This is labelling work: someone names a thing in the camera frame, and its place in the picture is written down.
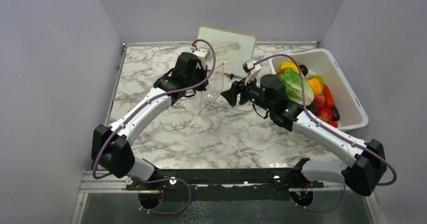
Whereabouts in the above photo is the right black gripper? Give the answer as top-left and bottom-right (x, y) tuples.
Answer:
(222, 72), (274, 112)

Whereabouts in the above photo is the clear zip top bag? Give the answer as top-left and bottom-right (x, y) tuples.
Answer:
(192, 60), (227, 115)

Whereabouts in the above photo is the green lettuce head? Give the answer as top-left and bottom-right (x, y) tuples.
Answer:
(279, 68), (315, 106)

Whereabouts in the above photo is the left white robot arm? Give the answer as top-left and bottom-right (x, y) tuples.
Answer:
(91, 48), (211, 189)

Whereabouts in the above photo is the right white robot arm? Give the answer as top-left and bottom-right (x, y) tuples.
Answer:
(221, 74), (387, 196)

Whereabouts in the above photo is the yellow banana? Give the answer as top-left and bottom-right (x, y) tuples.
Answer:
(276, 62), (300, 81)

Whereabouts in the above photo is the yellow bell pepper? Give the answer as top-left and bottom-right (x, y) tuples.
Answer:
(307, 79), (323, 96)

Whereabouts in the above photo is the pink peach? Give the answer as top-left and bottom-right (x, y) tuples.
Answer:
(312, 95), (325, 109)

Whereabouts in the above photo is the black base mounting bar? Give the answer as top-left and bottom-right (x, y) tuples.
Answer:
(126, 158), (324, 202)

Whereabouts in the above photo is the red apple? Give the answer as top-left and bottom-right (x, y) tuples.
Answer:
(316, 106), (334, 122)

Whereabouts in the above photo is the red chili pepper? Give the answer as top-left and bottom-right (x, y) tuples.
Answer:
(323, 84), (335, 108)

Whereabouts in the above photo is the dark eggplant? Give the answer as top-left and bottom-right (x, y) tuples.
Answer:
(331, 105), (340, 121)

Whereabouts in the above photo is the red tomato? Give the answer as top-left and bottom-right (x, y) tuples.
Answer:
(327, 120), (338, 128)

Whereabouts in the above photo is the white plastic bin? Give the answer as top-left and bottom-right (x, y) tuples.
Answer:
(290, 49), (369, 131)

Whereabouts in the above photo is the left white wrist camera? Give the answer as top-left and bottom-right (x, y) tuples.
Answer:
(190, 46), (211, 63)

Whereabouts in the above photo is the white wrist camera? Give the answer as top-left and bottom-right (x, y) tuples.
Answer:
(242, 59), (261, 85)
(190, 46), (211, 63)

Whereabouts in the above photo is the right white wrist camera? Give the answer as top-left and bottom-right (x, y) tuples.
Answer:
(242, 59), (261, 85)

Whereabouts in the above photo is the small whiteboard with wood frame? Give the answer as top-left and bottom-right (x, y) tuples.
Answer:
(197, 26), (257, 78)

